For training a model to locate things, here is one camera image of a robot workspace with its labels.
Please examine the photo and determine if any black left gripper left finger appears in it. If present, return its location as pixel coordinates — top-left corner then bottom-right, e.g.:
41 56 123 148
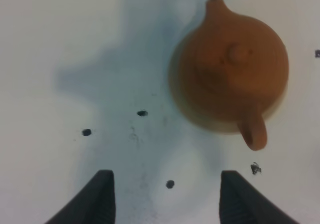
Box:
47 170 116 223

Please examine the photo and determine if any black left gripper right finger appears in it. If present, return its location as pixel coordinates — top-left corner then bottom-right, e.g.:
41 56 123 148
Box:
219 170 297 223

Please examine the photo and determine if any brown clay teapot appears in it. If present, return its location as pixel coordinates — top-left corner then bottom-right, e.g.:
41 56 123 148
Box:
176 0 289 151

